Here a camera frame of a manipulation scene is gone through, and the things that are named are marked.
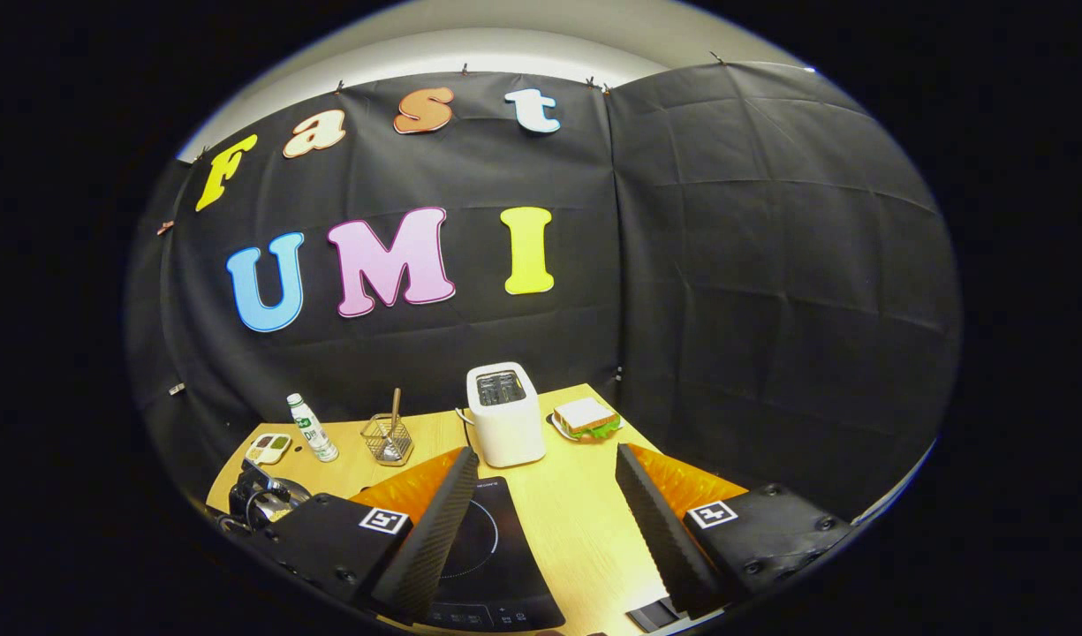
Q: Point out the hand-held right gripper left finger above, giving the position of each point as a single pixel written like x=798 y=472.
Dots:
x=436 y=539

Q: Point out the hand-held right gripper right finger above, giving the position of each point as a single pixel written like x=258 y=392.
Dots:
x=662 y=539

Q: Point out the black induction cooktop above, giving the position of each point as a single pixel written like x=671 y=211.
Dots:
x=505 y=565

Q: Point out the white toaster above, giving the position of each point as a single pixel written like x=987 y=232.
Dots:
x=505 y=433

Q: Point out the sandwich with lettuce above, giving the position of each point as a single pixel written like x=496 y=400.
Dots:
x=585 y=415

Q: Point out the small white plate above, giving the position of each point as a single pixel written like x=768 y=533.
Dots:
x=558 y=430

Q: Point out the white drink bottle green label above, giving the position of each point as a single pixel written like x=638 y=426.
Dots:
x=314 y=433

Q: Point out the white divided dish of beans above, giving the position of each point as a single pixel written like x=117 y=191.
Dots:
x=268 y=449

